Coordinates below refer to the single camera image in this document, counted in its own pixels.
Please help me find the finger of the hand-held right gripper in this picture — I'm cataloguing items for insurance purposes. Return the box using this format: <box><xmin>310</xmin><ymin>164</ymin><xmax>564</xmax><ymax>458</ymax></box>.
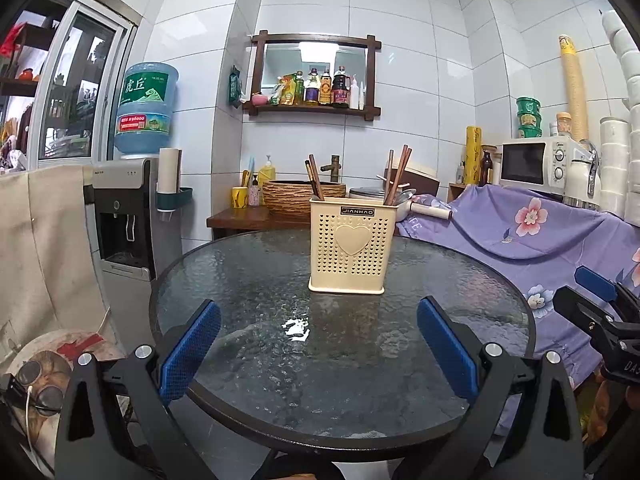
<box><xmin>552</xmin><ymin>284</ymin><xmax>640</xmax><ymax>357</ymax></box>
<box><xmin>574</xmin><ymin>265</ymin><xmax>640</xmax><ymax>312</ymax></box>

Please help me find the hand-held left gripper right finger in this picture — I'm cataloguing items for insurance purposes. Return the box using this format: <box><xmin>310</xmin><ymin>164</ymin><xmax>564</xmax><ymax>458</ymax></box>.
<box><xmin>416</xmin><ymin>295</ymin><xmax>586</xmax><ymax>480</ymax></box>

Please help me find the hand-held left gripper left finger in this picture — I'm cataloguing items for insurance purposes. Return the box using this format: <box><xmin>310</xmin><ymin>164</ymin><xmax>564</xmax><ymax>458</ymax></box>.
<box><xmin>54</xmin><ymin>300</ymin><xmax>223</xmax><ymax>480</ymax></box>

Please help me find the cream plastic utensil holder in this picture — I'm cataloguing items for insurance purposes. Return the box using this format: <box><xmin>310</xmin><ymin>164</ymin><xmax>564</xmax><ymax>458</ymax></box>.
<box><xmin>308</xmin><ymin>197</ymin><xmax>398</xmax><ymax>294</ymax></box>

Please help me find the brown wooden chopstick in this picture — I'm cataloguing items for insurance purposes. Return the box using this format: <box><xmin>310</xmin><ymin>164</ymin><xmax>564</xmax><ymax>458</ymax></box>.
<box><xmin>389</xmin><ymin>145</ymin><xmax>408</xmax><ymax>207</ymax></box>
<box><xmin>392</xmin><ymin>147</ymin><xmax>413</xmax><ymax>207</ymax></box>
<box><xmin>308</xmin><ymin>154</ymin><xmax>325</xmax><ymax>201</ymax></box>
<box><xmin>386</xmin><ymin>150</ymin><xmax>397</xmax><ymax>207</ymax></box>

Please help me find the person's right hand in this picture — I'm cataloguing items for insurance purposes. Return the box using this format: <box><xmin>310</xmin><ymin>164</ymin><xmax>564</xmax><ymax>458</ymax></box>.
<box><xmin>587</xmin><ymin>380</ymin><xmax>633</xmax><ymax>443</ymax></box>

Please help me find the round glass table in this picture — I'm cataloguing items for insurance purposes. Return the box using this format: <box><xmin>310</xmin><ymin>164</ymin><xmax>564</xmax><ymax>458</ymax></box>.
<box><xmin>149</xmin><ymin>229</ymin><xmax>537</xmax><ymax>463</ymax></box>

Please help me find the purple floral cloth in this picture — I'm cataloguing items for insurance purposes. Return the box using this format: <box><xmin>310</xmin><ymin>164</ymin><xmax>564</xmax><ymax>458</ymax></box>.
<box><xmin>395</xmin><ymin>182</ymin><xmax>640</xmax><ymax>426</ymax></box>

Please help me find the stack of white cups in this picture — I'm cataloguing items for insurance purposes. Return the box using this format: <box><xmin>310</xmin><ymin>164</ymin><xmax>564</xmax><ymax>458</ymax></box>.
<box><xmin>600</xmin><ymin>7</ymin><xmax>640</xmax><ymax>221</ymax></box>

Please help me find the printed round stool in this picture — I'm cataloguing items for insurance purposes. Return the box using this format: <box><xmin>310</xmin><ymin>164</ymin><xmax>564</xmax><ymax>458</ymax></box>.
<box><xmin>0</xmin><ymin>329</ymin><xmax>128</xmax><ymax>476</ymax></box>

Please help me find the white microwave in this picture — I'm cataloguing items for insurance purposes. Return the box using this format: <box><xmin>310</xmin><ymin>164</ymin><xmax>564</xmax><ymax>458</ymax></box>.
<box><xmin>499</xmin><ymin>136</ymin><xmax>588</xmax><ymax>196</ymax></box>

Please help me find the wooden counter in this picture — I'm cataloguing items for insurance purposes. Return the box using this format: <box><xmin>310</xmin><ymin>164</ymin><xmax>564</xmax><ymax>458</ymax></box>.
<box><xmin>206</xmin><ymin>206</ymin><xmax>313</xmax><ymax>241</ymax></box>

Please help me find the grey water dispenser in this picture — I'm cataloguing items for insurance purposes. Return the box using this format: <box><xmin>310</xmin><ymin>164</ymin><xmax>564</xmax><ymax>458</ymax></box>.
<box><xmin>82</xmin><ymin>157</ymin><xmax>183</xmax><ymax>282</ymax></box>

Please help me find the beige cloth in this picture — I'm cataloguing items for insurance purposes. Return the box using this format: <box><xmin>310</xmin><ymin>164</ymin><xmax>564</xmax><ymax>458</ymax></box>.
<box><xmin>0</xmin><ymin>165</ymin><xmax>131</xmax><ymax>356</ymax></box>

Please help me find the brown and white rice cooker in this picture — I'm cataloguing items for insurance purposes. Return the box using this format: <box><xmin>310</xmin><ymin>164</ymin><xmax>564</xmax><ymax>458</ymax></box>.
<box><xmin>385</xmin><ymin>162</ymin><xmax>441</xmax><ymax>196</ymax></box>

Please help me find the yellow roll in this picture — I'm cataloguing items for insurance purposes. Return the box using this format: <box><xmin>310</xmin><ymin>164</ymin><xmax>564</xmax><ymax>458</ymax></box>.
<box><xmin>466</xmin><ymin>126</ymin><xmax>483</xmax><ymax>186</ymax></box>

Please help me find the woven basket basin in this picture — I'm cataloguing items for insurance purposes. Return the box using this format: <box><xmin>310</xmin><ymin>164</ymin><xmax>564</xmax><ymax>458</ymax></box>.
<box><xmin>262</xmin><ymin>180</ymin><xmax>347</xmax><ymax>218</ymax></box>

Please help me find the white paper cup tube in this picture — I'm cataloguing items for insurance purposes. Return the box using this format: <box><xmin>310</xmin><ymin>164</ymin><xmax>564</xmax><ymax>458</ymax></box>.
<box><xmin>158</xmin><ymin>148</ymin><xmax>182</xmax><ymax>196</ymax></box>

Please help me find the yellow soap dispenser bottle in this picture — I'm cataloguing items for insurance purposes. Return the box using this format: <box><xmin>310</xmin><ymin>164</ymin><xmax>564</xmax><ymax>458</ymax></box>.
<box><xmin>257</xmin><ymin>155</ymin><xmax>277</xmax><ymax>191</ymax></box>

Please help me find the tall stack of paper cups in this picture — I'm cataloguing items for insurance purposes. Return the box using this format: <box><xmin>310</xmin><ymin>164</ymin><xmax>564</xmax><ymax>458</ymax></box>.
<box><xmin>558</xmin><ymin>35</ymin><xmax>591</xmax><ymax>143</ymax></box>

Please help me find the bronze faucet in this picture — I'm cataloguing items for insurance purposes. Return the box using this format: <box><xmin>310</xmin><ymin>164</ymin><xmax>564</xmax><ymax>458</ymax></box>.
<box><xmin>320</xmin><ymin>154</ymin><xmax>343</xmax><ymax>183</ymax></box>

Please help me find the blue water jug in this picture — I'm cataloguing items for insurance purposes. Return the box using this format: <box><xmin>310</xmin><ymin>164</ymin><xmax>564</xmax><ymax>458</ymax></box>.
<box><xmin>114</xmin><ymin>61</ymin><xmax>180</xmax><ymax>158</ymax></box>

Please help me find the dark soy sauce bottle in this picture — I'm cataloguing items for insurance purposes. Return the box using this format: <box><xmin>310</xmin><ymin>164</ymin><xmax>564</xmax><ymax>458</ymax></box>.
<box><xmin>331</xmin><ymin>66</ymin><xmax>352</xmax><ymax>108</ymax></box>

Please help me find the sliding glass window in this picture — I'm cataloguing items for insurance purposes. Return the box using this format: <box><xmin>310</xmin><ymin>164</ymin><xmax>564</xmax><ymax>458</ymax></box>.
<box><xmin>0</xmin><ymin>0</ymin><xmax>138</xmax><ymax>173</ymax></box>

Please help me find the white kettle with metal handle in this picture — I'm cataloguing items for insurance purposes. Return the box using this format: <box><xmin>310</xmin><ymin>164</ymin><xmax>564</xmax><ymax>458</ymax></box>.
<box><xmin>562</xmin><ymin>142</ymin><xmax>601</xmax><ymax>208</ymax></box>

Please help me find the teal wall tray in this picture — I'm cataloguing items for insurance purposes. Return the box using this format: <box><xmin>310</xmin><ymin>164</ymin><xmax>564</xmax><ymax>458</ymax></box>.
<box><xmin>156</xmin><ymin>187</ymin><xmax>194</xmax><ymax>211</ymax></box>

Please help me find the white cable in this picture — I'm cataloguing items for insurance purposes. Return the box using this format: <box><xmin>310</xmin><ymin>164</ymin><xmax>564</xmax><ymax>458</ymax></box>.
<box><xmin>26</xmin><ymin>384</ymin><xmax>38</xmax><ymax>461</ymax></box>

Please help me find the green wall packet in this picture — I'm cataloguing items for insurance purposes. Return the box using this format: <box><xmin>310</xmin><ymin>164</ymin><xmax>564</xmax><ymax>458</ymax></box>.
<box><xmin>229</xmin><ymin>65</ymin><xmax>247</xmax><ymax>108</ymax></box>

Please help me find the wooden mirror wall shelf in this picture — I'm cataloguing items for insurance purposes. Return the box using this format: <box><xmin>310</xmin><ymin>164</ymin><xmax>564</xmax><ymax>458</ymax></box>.
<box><xmin>243</xmin><ymin>32</ymin><xmax>383</xmax><ymax>122</ymax></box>

